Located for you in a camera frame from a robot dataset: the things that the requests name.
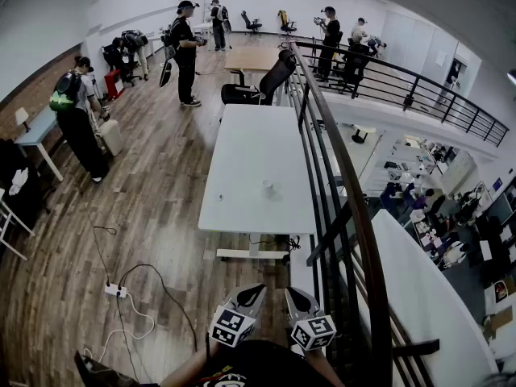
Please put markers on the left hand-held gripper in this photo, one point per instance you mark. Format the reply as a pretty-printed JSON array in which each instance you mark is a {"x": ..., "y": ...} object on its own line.
[{"x": 231, "y": 327}]

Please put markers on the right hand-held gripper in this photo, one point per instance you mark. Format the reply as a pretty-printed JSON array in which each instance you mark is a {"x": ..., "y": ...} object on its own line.
[{"x": 313, "y": 331}]

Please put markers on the white cup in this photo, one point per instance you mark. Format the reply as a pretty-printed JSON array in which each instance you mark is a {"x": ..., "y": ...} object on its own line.
[{"x": 267, "y": 189}]

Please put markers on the person's right forearm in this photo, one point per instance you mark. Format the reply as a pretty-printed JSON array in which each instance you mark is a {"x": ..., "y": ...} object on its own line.
[{"x": 324, "y": 371}]

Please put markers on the person's left forearm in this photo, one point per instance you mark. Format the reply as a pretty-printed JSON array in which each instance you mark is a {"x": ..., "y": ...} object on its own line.
[{"x": 185, "y": 367}]

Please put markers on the white table base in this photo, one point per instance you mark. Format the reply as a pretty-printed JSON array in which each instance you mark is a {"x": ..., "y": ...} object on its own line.
[{"x": 252, "y": 253}]

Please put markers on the person's black printed shirt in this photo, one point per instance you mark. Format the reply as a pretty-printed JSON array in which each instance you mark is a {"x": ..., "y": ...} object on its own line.
[{"x": 258, "y": 363}]

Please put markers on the black metal railing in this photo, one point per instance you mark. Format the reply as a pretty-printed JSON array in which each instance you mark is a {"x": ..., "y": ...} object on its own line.
[
  {"x": 363, "y": 224},
  {"x": 408, "y": 101}
]

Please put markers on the white power strip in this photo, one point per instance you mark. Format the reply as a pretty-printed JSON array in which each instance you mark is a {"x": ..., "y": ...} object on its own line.
[{"x": 116, "y": 290}]

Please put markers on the black bag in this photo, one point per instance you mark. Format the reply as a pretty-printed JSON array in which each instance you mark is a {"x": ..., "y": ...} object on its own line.
[{"x": 105, "y": 373}]

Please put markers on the round white table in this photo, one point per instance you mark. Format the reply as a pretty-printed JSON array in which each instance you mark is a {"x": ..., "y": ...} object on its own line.
[{"x": 363, "y": 129}]

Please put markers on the cardboard box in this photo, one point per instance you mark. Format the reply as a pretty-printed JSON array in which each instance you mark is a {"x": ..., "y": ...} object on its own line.
[{"x": 501, "y": 320}]

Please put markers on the beige trash bin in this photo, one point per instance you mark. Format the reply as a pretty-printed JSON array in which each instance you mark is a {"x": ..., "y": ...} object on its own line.
[{"x": 111, "y": 137}]

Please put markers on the black mesh office chair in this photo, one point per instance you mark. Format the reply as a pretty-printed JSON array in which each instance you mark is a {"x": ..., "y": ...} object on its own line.
[{"x": 278, "y": 73}]

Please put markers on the wooden table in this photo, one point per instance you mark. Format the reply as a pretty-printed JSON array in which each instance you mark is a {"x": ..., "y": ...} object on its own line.
[{"x": 252, "y": 59}]

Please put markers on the black garment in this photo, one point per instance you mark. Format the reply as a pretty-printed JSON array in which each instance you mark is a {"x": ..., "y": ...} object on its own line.
[{"x": 24, "y": 208}]

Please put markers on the red cabinet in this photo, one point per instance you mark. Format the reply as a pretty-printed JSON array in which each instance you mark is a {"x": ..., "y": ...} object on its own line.
[{"x": 114, "y": 85}]

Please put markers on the white cloth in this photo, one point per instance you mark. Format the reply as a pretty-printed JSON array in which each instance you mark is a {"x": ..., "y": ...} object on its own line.
[{"x": 19, "y": 181}]

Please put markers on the pale desk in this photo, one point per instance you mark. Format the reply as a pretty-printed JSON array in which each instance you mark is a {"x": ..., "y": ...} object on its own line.
[{"x": 38, "y": 129}]

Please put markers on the yellow-backed office chair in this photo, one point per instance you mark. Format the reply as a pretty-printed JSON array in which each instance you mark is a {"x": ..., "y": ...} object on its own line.
[{"x": 287, "y": 22}]

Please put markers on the white paper notice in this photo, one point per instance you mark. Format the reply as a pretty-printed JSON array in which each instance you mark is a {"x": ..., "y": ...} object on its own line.
[{"x": 442, "y": 58}]

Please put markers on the white desk lamp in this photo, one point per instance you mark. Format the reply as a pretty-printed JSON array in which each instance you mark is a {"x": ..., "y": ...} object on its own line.
[{"x": 22, "y": 115}]

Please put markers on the white ladder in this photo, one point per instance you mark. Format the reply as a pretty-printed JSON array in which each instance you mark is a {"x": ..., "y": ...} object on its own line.
[{"x": 207, "y": 6}]

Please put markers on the white metal frame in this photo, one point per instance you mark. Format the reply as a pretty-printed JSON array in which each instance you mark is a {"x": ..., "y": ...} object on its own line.
[{"x": 12, "y": 220}]

